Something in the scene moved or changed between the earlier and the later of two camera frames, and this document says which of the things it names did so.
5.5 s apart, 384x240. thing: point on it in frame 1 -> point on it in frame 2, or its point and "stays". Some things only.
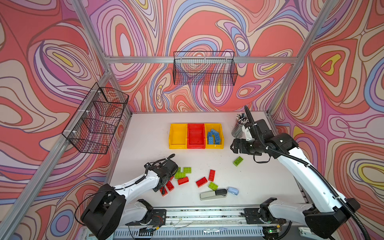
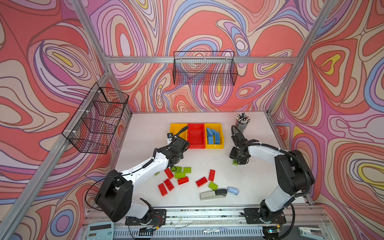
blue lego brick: (213, 132) stays
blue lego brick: (217, 139) stays
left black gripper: (157, 189) -> (181, 156)
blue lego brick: (210, 140) stays
